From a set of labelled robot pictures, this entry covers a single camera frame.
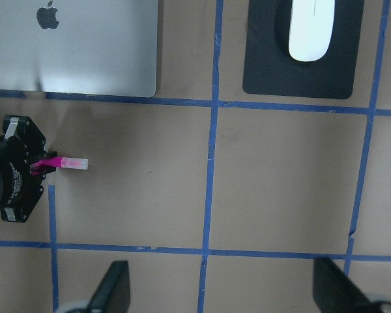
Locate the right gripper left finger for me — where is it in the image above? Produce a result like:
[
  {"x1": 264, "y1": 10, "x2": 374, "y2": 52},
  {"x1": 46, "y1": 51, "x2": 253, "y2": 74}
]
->
[{"x1": 86, "y1": 261, "x2": 130, "y2": 312}]

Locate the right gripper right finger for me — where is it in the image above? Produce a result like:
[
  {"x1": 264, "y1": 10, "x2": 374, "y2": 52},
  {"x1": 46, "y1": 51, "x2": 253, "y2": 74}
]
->
[{"x1": 312, "y1": 258, "x2": 378, "y2": 313}]

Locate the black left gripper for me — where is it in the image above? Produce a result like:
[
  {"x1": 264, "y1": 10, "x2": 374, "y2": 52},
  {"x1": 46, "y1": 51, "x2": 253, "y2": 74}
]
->
[{"x1": 0, "y1": 115, "x2": 57, "y2": 223}]

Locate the pink highlighter pen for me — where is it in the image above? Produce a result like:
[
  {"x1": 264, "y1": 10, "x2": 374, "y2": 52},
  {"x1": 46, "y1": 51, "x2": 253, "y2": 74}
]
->
[{"x1": 30, "y1": 156, "x2": 89, "y2": 176}]

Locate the black mousepad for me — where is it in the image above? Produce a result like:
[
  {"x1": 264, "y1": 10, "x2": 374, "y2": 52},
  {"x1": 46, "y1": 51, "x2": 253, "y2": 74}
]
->
[{"x1": 242, "y1": 1, "x2": 364, "y2": 99}]

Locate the white computer mouse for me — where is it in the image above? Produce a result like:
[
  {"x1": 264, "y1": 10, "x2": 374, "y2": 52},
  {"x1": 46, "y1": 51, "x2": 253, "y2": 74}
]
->
[{"x1": 288, "y1": 0, "x2": 335, "y2": 63}]

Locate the silver laptop notebook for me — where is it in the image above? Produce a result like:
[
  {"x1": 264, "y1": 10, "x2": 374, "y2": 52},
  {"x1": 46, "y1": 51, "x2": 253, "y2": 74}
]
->
[{"x1": 0, "y1": 1, "x2": 159, "y2": 97}]

